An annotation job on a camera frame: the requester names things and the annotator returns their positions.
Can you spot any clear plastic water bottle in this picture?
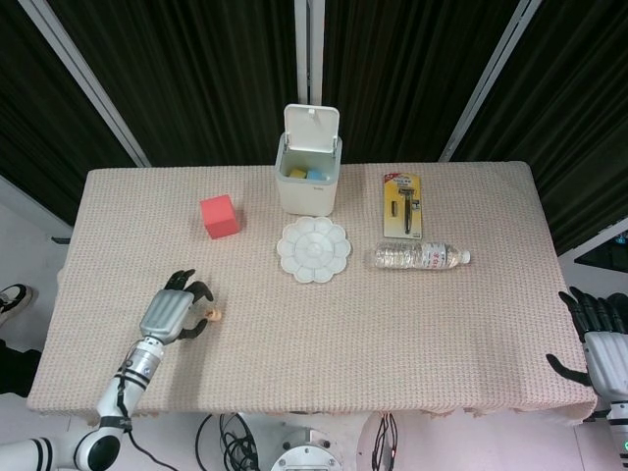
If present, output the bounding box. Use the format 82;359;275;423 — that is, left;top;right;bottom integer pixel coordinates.
374;240;472;271

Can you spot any razor in yellow blister pack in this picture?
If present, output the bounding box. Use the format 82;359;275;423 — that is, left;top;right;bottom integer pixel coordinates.
382;172;425;240

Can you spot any black cable bundle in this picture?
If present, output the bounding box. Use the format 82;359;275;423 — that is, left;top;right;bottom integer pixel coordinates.
194;411;276;471

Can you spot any black pleated curtain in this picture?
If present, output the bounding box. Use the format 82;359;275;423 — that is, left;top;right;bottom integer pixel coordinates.
0;0;628;256

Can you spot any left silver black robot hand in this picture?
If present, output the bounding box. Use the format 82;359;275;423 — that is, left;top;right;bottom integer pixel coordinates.
138;268;215;344

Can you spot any aluminium frame post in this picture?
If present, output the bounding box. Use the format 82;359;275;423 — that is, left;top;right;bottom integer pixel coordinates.
293;0;325;107
439;0;541;162
19;0;151;168

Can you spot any black trouser leg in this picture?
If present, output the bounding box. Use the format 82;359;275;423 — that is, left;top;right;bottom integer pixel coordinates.
0;338;44;399

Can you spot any white flower paint palette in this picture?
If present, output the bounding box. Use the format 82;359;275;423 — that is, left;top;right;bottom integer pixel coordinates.
275;216;354;285

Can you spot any beige woven tablecloth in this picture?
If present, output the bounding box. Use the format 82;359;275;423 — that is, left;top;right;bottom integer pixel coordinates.
26;160;599;426

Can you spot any white lidded desktop bin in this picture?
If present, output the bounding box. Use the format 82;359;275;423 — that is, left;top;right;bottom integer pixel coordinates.
274;103;342;216

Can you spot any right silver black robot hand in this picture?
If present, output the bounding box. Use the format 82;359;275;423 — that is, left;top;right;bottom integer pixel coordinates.
546;287;628;401

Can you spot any white black sneaker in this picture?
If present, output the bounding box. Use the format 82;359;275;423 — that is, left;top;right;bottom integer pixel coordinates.
0;283;39;329

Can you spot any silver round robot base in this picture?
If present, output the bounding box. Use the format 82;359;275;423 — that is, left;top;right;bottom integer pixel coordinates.
271;426;348;471

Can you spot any black monitor screen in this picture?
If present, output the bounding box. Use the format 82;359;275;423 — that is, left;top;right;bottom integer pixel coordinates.
572;229;628;272

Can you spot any red cube block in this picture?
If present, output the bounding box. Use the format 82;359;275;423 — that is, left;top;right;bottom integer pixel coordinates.
199;193;241;240

